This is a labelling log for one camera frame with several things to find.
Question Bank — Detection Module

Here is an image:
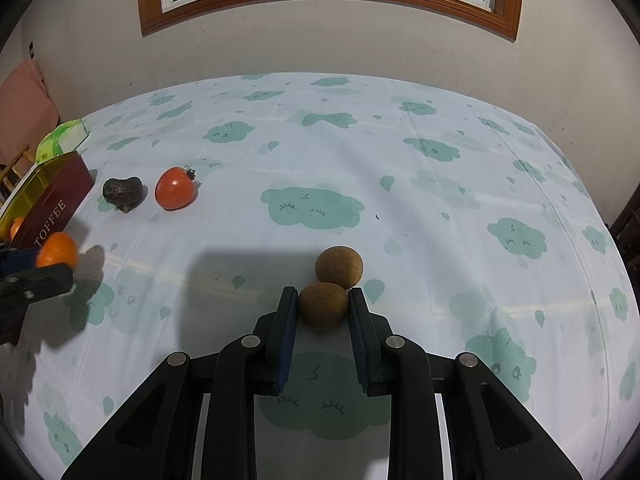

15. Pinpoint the dark wrinkled fruit far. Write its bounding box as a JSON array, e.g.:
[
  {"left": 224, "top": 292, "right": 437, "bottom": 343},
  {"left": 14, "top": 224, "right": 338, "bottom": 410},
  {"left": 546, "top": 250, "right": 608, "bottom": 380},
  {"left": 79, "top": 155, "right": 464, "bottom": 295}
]
[{"left": 102, "top": 177, "right": 144, "bottom": 214}]

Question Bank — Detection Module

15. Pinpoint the green tissue pack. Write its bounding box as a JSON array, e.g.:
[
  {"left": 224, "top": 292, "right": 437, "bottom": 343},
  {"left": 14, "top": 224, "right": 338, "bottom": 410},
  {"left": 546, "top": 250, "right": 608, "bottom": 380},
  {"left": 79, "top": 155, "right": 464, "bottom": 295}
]
[{"left": 35, "top": 119, "right": 89, "bottom": 165}]

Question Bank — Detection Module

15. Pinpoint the wooden chair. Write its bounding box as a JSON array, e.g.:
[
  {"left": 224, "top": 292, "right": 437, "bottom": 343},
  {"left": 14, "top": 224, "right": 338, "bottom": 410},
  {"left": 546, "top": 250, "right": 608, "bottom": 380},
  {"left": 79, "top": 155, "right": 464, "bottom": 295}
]
[{"left": 0, "top": 144, "right": 35, "bottom": 202}]

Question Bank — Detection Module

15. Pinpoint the red toffee tin box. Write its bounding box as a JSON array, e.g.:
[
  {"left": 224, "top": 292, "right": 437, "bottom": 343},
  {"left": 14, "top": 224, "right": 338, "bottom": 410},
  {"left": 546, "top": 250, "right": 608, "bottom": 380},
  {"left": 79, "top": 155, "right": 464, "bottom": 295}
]
[{"left": 1, "top": 152, "right": 94, "bottom": 249}]

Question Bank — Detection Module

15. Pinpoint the orange mandarin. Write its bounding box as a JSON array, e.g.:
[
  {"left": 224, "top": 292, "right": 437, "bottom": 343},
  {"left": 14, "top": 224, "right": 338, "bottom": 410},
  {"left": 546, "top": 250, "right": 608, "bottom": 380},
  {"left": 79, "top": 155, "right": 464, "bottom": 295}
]
[
  {"left": 35, "top": 232, "right": 78, "bottom": 270},
  {"left": 10, "top": 217, "right": 25, "bottom": 240}
]

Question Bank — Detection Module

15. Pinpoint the cloud pattern tablecloth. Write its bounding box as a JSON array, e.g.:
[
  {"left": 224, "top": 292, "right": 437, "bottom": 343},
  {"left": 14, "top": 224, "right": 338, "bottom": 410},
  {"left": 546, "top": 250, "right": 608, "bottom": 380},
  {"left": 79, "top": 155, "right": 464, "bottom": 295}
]
[{"left": 1, "top": 74, "right": 639, "bottom": 479}]

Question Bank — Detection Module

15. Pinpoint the brown longan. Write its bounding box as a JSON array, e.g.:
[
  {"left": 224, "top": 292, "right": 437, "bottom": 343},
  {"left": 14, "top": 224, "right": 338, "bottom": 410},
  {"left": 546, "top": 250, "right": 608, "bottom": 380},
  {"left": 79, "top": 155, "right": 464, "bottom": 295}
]
[
  {"left": 314, "top": 246, "right": 363, "bottom": 289},
  {"left": 299, "top": 282, "right": 348, "bottom": 332}
]

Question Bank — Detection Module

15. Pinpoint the red tomato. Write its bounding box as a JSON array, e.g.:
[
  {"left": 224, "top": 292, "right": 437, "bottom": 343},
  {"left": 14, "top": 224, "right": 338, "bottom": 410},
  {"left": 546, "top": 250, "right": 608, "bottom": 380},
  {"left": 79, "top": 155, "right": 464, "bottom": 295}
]
[{"left": 154, "top": 167, "right": 198, "bottom": 210}]

